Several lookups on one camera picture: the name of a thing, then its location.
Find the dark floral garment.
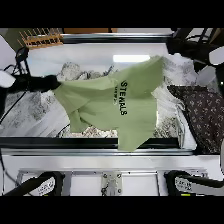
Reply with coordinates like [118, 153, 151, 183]
[166, 84, 224, 155]

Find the wooden rack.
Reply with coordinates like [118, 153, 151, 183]
[17, 27, 65, 51]

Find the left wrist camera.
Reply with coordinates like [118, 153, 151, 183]
[14, 46, 32, 76]

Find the black cable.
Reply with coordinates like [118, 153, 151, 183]
[0, 90, 28, 125]

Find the green T-shirt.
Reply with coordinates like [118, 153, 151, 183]
[52, 55, 165, 152]

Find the silver frame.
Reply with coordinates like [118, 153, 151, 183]
[0, 146, 224, 197]

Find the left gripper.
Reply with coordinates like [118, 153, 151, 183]
[38, 74, 63, 93]

